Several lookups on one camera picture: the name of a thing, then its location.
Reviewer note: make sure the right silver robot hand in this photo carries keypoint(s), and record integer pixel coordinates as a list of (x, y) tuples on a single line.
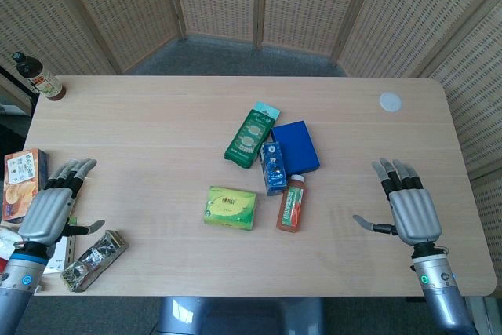
[(414, 209)]

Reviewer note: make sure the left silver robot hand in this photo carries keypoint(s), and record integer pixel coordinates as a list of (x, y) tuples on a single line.
[(45, 209)]

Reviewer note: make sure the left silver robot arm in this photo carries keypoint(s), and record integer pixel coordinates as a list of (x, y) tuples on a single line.
[(19, 276)]

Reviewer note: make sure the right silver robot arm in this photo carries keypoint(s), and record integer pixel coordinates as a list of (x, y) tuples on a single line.
[(441, 288)]

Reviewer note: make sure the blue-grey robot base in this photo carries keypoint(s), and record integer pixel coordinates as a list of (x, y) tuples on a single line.
[(241, 316)]

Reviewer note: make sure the yellow-green tissue pack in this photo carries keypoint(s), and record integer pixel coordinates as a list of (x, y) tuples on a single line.
[(230, 208)]

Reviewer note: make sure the orange snack box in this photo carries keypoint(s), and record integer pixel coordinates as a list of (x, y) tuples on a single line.
[(21, 184)]

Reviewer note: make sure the white small box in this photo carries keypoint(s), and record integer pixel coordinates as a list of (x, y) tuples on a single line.
[(62, 252)]

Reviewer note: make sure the white crumpled package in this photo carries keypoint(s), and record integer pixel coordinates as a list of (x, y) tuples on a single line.
[(8, 239)]

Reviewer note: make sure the shiny foil snack bag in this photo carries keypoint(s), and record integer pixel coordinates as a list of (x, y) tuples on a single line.
[(94, 260)]

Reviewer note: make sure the red juice bottle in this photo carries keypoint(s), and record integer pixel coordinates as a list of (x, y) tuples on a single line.
[(292, 209)]

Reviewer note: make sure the dark sauce bottle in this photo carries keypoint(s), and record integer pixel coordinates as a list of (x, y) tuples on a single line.
[(39, 76)]

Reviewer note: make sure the blue rectangular box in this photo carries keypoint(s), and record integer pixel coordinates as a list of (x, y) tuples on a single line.
[(296, 146)]

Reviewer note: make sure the blue drink carton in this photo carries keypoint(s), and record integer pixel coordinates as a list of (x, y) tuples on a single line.
[(273, 169)]

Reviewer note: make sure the green rectangular snack package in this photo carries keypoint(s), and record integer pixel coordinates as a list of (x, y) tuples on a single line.
[(251, 134)]

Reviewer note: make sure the woven folding screen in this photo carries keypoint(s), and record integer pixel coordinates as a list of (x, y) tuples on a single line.
[(251, 5)]

